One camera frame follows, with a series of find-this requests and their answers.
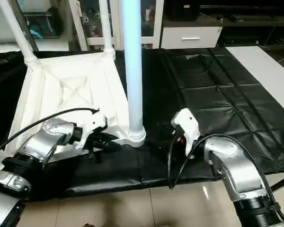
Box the white plastic table top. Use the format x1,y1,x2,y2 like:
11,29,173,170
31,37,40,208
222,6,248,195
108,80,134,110
0,50,147,172

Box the black table mat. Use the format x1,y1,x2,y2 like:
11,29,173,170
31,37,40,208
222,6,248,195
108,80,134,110
0,46,284,199

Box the white drawer unit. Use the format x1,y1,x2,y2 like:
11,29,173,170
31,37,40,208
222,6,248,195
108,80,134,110
160,26,223,50

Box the black metal workbench leg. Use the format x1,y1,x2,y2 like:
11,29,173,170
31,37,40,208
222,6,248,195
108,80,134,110
270,173,284,192

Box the white glass door cabinet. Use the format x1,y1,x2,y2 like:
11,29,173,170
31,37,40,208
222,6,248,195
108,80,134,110
69,0,165,52

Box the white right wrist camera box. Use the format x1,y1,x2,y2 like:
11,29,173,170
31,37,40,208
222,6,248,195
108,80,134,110
172,109,200,157

